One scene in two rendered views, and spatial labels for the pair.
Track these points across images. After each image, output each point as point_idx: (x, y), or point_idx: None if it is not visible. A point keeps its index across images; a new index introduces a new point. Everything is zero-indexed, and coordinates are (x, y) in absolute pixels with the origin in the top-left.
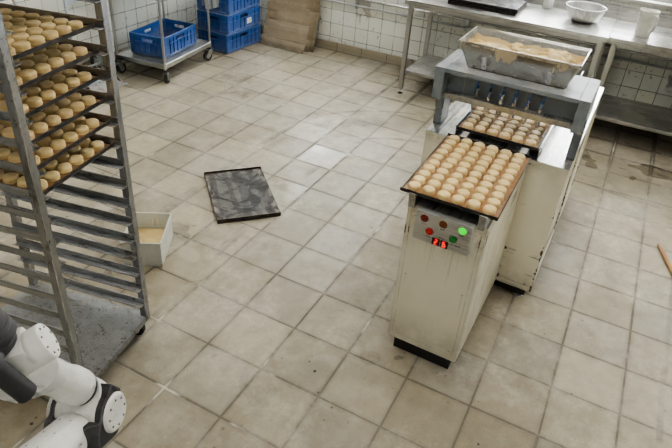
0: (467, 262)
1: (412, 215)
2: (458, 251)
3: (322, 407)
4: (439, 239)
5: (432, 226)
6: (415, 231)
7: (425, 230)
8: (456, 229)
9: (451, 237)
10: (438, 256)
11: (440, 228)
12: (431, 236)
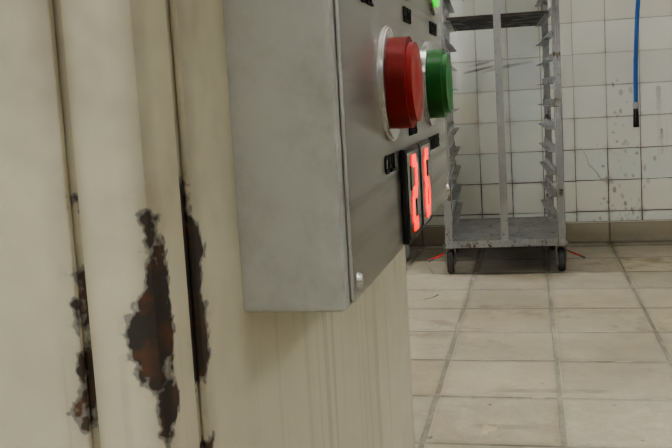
0: (397, 289)
1: None
2: (440, 187)
3: None
4: (415, 144)
5: (387, 9)
6: (354, 181)
7: (384, 94)
8: None
9: (446, 56)
10: (352, 408)
11: (404, 6)
12: (396, 152)
